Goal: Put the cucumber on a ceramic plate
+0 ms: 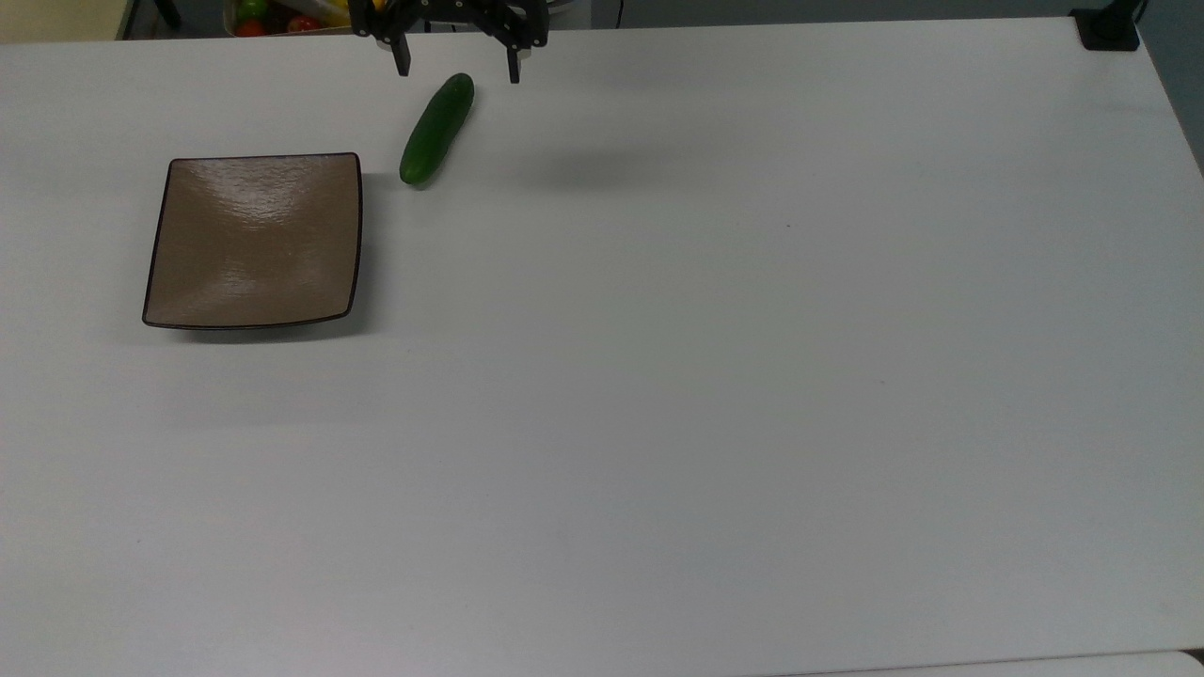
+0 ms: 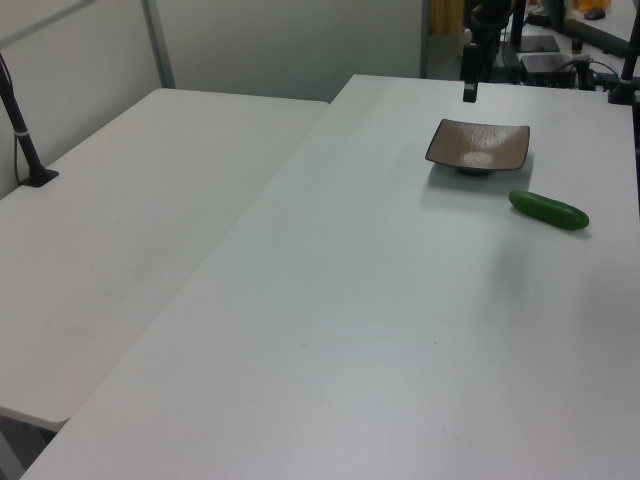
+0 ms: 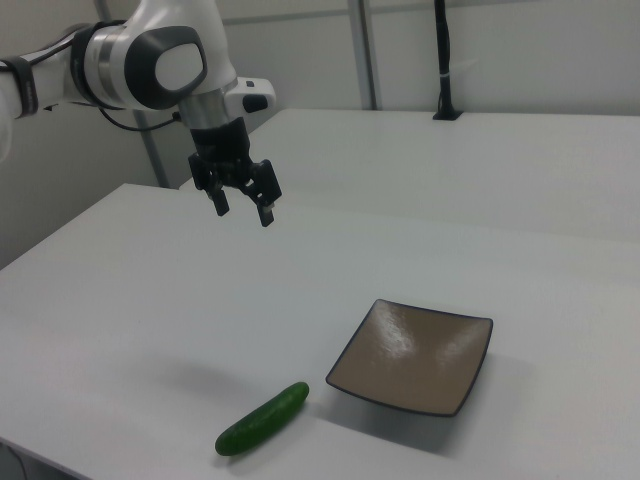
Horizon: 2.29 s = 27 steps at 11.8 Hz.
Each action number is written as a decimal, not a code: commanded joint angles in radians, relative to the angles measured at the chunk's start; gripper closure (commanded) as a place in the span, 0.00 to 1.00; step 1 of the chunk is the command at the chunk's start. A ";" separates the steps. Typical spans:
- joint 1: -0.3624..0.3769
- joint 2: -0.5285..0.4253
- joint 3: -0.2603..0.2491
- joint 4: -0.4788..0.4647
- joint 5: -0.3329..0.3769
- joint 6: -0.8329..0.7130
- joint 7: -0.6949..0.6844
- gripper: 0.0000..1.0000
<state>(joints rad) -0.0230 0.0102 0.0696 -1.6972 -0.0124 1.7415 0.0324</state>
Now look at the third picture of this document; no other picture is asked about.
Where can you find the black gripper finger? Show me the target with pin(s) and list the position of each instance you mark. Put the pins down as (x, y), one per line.
(267, 187)
(218, 199)

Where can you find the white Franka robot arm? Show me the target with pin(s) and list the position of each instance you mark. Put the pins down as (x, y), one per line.
(115, 55)

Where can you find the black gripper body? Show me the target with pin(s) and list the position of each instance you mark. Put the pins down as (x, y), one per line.
(220, 142)

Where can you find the green cucumber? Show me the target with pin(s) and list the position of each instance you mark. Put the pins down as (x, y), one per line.
(265, 417)

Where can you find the square brown ceramic plate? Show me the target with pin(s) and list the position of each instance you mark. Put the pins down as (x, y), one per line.
(415, 360)

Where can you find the grey metal frame post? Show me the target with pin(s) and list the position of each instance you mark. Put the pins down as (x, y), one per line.
(156, 155)
(364, 55)

